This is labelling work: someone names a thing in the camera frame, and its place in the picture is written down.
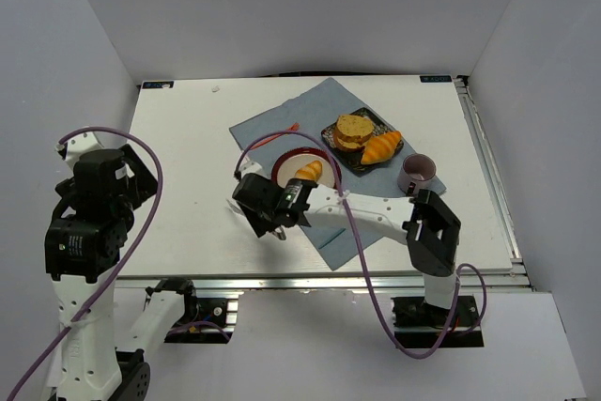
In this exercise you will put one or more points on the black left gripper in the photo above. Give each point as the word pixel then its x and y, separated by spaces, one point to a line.
pixel 142 174

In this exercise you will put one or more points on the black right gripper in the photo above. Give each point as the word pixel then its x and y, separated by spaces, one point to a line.
pixel 256 219

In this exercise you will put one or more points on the metal tongs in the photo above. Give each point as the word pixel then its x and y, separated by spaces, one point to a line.
pixel 277 232

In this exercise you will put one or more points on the striped bread roll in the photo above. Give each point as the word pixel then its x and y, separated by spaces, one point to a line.
pixel 311 171
pixel 381 148

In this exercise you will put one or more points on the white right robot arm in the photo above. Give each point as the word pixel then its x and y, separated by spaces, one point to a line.
pixel 423 223

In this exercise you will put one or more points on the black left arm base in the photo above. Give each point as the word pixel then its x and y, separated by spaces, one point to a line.
pixel 204 319

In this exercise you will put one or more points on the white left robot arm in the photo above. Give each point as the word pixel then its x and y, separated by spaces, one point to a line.
pixel 83 260

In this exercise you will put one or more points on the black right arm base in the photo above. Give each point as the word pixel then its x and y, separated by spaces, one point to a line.
pixel 419 325

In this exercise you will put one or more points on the small round bread bun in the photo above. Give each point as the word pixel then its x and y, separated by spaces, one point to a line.
pixel 346 145

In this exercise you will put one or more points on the seeded bread slice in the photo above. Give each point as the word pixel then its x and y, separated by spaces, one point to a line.
pixel 353 127

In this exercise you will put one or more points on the round red-rimmed plate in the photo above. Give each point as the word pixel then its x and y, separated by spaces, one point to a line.
pixel 286 166

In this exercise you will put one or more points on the teal plastic knife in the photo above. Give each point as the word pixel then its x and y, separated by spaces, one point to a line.
pixel 331 238

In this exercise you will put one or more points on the orange plastic fork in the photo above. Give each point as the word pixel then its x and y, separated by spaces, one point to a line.
pixel 269 139

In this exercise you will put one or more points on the blue label sticker left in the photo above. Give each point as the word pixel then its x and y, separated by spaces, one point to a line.
pixel 157 84

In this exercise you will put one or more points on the blue label sticker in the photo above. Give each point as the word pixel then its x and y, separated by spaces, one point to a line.
pixel 157 84
pixel 436 79

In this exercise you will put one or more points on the blue-grey cloth placemat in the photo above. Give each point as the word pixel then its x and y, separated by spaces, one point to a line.
pixel 314 110

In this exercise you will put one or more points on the dark patterned square plate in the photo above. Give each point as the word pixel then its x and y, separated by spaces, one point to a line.
pixel 353 160

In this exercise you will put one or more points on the lilac mug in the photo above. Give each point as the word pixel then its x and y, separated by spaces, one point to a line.
pixel 417 172

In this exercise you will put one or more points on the blue label sticker right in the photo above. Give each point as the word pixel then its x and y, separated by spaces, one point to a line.
pixel 436 79

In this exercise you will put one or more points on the aluminium table edge rail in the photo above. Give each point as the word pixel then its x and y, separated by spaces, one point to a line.
pixel 512 280

